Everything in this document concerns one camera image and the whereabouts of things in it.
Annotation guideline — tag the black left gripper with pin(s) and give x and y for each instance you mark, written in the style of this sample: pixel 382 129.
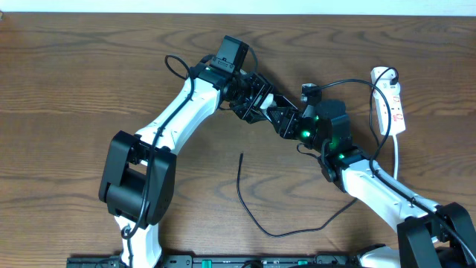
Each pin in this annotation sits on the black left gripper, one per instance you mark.
pixel 251 113

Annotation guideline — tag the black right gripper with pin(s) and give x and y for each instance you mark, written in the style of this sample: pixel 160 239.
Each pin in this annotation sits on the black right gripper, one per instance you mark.
pixel 285 127

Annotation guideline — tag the black smartphone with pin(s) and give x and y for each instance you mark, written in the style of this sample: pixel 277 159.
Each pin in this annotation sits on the black smartphone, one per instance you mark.
pixel 267 102

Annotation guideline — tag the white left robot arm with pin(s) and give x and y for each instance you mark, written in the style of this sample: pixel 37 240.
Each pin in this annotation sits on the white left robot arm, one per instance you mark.
pixel 139 174

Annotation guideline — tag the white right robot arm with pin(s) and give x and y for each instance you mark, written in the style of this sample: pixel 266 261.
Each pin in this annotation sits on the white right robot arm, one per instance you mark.
pixel 429 234

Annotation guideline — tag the white charger adapter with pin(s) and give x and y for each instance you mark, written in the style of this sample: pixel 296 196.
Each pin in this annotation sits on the white charger adapter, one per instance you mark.
pixel 386 78

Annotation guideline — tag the white power strip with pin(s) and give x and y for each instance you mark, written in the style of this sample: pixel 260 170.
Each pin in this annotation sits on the white power strip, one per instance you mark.
pixel 389 112

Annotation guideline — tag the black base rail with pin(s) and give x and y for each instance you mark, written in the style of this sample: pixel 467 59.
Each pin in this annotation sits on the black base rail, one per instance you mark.
pixel 187 261

